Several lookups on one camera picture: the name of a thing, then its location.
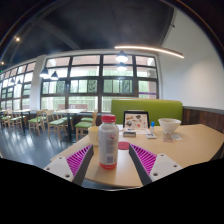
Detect printed paper slip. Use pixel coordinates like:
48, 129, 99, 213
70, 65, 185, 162
162, 132, 183, 144

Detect group of pendant lamps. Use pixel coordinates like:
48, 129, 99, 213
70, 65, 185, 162
6, 50, 129, 88

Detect pale yellow cup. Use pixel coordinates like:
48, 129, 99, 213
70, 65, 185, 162
87, 125, 101, 147

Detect white ceramic bowl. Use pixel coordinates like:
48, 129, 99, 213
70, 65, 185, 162
157, 117, 182, 135

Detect red-capped clear drink bottle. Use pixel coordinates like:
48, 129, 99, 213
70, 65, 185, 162
97, 114, 120, 170

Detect long curved linear ceiling lamp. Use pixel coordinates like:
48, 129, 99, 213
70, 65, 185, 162
114, 45, 185, 60

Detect square wooden dining table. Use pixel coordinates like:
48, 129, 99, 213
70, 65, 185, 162
53, 108, 88, 143
13, 108, 36, 134

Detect black-framed picture stand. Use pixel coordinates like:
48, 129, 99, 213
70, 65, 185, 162
122, 110, 150, 132

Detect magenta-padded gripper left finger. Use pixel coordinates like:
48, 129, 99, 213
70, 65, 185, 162
43, 144, 95, 187

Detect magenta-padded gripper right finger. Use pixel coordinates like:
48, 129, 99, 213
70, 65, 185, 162
128, 143, 184, 186

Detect dark-framed window wall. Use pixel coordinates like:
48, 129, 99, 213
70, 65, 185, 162
0, 54, 158, 114

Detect green upholstered bench back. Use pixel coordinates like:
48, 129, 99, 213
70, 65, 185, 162
110, 98, 184, 127

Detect flat round red coaster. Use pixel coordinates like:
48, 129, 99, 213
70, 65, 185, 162
117, 141, 131, 151

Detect group of green-seated wooden chairs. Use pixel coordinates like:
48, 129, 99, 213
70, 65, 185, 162
0, 109, 99, 142

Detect small dark flat box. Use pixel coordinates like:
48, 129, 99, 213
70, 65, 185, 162
122, 130, 137, 138

